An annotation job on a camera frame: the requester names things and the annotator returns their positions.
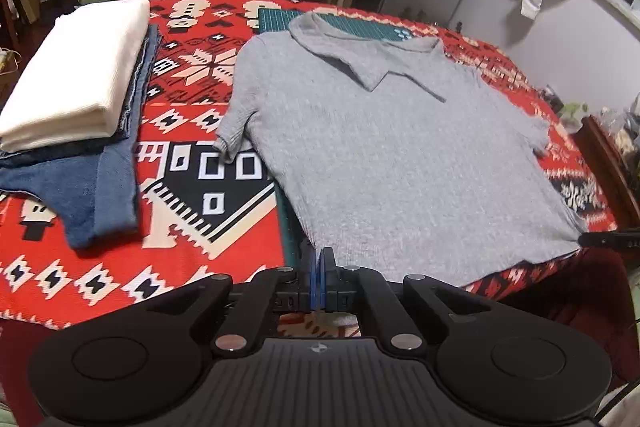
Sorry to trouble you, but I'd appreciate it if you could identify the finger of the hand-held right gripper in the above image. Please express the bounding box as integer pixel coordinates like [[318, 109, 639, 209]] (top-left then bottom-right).
[[576, 229, 640, 252]]

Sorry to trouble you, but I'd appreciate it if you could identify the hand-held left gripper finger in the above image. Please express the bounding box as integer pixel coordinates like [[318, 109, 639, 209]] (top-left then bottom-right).
[[320, 248, 494, 356], [144, 248, 321, 358]]

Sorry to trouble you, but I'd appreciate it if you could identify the folded cream cloth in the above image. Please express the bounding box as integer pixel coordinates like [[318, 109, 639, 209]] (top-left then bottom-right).
[[0, 0, 151, 154]]

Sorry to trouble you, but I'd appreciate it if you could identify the brown wooden rail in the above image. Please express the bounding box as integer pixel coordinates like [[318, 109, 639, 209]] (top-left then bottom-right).
[[570, 114, 640, 228]]

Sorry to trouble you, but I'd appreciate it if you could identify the pile of bedside clutter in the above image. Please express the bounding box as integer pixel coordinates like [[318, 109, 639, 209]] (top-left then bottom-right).
[[545, 84, 640, 158]]

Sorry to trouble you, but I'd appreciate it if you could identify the folded blue denim garment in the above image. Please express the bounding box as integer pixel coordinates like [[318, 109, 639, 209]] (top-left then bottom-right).
[[0, 24, 163, 250]]

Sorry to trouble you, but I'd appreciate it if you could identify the green cutting mat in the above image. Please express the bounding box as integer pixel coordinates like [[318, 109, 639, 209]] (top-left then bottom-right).
[[257, 4, 416, 270]]

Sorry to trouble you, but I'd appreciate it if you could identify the grey ribbed polo shirt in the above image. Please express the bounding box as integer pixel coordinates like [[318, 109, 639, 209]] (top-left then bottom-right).
[[214, 11, 588, 288]]

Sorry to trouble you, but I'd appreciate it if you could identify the red patterned blanket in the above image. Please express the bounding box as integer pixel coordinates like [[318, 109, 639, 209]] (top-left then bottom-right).
[[0, 0, 621, 333]]

